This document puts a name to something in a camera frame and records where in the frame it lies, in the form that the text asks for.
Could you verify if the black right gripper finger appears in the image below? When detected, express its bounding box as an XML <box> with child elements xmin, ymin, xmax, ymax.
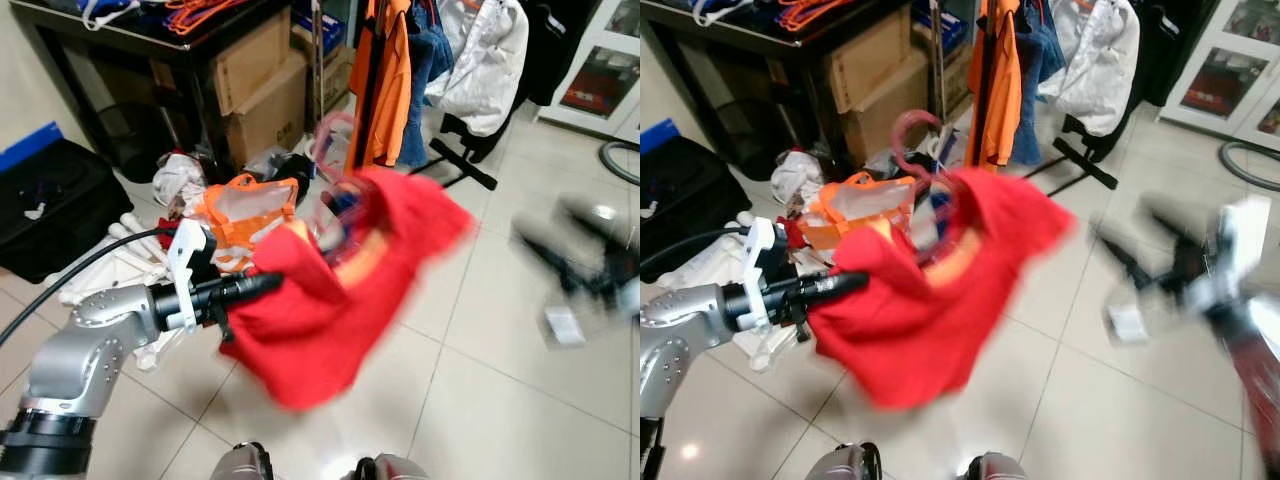
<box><xmin>1093</xmin><ymin>222</ymin><xmax>1173</xmax><ymax>293</ymax></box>
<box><xmin>510</xmin><ymin>220</ymin><xmax>591</xmax><ymax>296</ymax></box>
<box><xmin>558</xmin><ymin>198</ymin><xmax>633</xmax><ymax>251</ymax></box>
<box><xmin>1142</xmin><ymin>198</ymin><xmax>1211</xmax><ymax>251</ymax></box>

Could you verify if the red sports jersey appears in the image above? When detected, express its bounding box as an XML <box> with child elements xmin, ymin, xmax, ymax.
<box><xmin>218</xmin><ymin>165</ymin><xmax>478</xmax><ymax>413</ymax></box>
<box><xmin>805</xmin><ymin>167</ymin><xmax>1079</xmax><ymax>413</ymax></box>

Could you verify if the dark red hanger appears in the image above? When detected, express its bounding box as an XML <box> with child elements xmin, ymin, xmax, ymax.
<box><xmin>890</xmin><ymin>108</ymin><xmax>959</xmax><ymax>263</ymax></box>
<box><xmin>312</xmin><ymin>110</ymin><xmax>373</xmax><ymax>266</ymax></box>

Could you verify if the orange hanger pile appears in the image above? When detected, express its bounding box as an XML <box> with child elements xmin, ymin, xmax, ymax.
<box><xmin>778</xmin><ymin>0</ymin><xmax>861</xmax><ymax>33</ymax></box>
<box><xmin>163</xmin><ymin>0</ymin><xmax>251</xmax><ymax>37</ymax></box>

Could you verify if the black bag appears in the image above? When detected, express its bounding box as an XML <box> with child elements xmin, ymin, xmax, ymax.
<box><xmin>0</xmin><ymin>138</ymin><xmax>134</xmax><ymax>284</ymax></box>
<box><xmin>640</xmin><ymin>135</ymin><xmax>756</xmax><ymax>263</ymax></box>

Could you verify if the blue flat board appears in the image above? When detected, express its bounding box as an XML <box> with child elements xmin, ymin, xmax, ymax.
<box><xmin>640</xmin><ymin>118</ymin><xmax>681</xmax><ymax>156</ymax></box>
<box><xmin>0</xmin><ymin>121</ymin><xmax>63</xmax><ymax>173</ymax></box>

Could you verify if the white glass-door cabinet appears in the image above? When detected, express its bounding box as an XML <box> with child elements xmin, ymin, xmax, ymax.
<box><xmin>538</xmin><ymin>0</ymin><xmax>641</xmax><ymax>143</ymax></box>
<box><xmin>1160</xmin><ymin>0</ymin><xmax>1280</xmax><ymax>153</ymax></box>

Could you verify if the brown cardboard box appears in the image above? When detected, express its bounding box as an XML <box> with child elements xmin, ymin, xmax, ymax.
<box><xmin>825</xmin><ymin>5</ymin><xmax>916</xmax><ymax>113</ymax></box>
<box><xmin>225</xmin><ymin>50</ymin><xmax>311</xmax><ymax>169</ymax></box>
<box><xmin>840</xmin><ymin>60</ymin><xmax>936</xmax><ymax>166</ymax></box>
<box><xmin>208</xmin><ymin>8</ymin><xmax>293</xmax><ymax>117</ymax></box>

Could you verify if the grey left robot foot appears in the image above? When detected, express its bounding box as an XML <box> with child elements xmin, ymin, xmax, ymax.
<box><xmin>805</xmin><ymin>442</ymin><xmax>883</xmax><ymax>480</ymax></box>
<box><xmin>208</xmin><ymin>442</ymin><xmax>275</xmax><ymax>480</ymax></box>

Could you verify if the grey robot foot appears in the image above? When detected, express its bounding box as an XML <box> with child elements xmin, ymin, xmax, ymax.
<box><xmin>352</xmin><ymin>454</ymin><xmax>433</xmax><ymax>480</ymax></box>
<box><xmin>958</xmin><ymin>452</ymin><xmax>1031</xmax><ymax>480</ymax></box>
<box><xmin>805</xmin><ymin>442</ymin><xmax>883</xmax><ymax>480</ymax></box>
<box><xmin>208</xmin><ymin>442</ymin><xmax>275</xmax><ymax>480</ymax></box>

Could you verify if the white thick garment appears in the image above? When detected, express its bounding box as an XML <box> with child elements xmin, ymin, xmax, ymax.
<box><xmin>425</xmin><ymin>0</ymin><xmax>530</xmax><ymax>138</ymax></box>
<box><xmin>1038</xmin><ymin>0</ymin><xmax>1142</xmax><ymax>138</ymax></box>

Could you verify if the blue denim garment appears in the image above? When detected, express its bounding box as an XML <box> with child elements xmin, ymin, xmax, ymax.
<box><xmin>1010</xmin><ymin>0</ymin><xmax>1066</xmax><ymax>168</ymax></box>
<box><xmin>398</xmin><ymin>0</ymin><xmax>456</xmax><ymax>169</ymax></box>

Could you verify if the orange polo shirt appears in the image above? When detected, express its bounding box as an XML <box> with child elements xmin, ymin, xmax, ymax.
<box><xmin>965</xmin><ymin>0</ymin><xmax>1023</xmax><ymax>169</ymax></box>
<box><xmin>347</xmin><ymin>0</ymin><xmax>414</xmax><ymax>169</ymax></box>

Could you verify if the grey right robot foot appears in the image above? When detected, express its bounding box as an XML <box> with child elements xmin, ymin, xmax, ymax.
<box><xmin>958</xmin><ymin>452</ymin><xmax>1031</xmax><ymax>480</ymax></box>
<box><xmin>352</xmin><ymin>454</ymin><xmax>433</xmax><ymax>480</ymax></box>

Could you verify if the black metal shelf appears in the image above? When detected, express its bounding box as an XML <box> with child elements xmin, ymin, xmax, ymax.
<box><xmin>640</xmin><ymin>0</ymin><xmax>976</xmax><ymax>181</ymax></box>
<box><xmin>8</xmin><ymin>0</ymin><xmax>353</xmax><ymax>183</ymax></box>

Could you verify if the blue white box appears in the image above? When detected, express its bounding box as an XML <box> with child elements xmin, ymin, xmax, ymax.
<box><xmin>912</xmin><ymin>2</ymin><xmax>969</xmax><ymax>56</ymax></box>
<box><xmin>292</xmin><ymin>5</ymin><xmax>348</xmax><ymax>56</ymax></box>

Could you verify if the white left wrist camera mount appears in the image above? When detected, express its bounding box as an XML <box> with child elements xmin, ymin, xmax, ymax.
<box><xmin>741</xmin><ymin>217</ymin><xmax>780</xmax><ymax>334</ymax></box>
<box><xmin>166</xmin><ymin>220</ymin><xmax>209</xmax><ymax>334</ymax></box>

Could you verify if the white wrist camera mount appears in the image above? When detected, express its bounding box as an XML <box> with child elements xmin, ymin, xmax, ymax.
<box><xmin>1190</xmin><ymin>195</ymin><xmax>1274</xmax><ymax>313</ymax></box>
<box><xmin>741</xmin><ymin>217</ymin><xmax>780</xmax><ymax>334</ymax></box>
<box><xmin>166</xmin><ymin>220</ymin><xmax>209</xmax><ymax>334</ymax></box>

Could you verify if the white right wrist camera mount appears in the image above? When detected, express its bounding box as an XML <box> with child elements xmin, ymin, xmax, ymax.
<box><xmin>1190</xmin><ymin>195</ymin><xmax>1274</xmax><ymax>313</ymax></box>

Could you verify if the grey vacuum hose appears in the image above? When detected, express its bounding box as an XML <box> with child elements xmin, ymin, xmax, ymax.
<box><xmin>1218</xmin><ymin>140</ymin><xmax>1280</xmax><ymax>193</ymax></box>
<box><xmin>597</xmin><ymin>140</ymin><xmax>641</xmax><ymax>187</ymax></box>

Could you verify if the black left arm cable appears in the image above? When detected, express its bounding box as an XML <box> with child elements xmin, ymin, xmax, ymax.
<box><xmin>640</xmin><ymin>228</ymin><xmax>751</xmax><ymax>276</ymax></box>
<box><xmin>0</xmin><ymin>226</ymin><xmax>179</xmax><ymax>346</ymax></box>

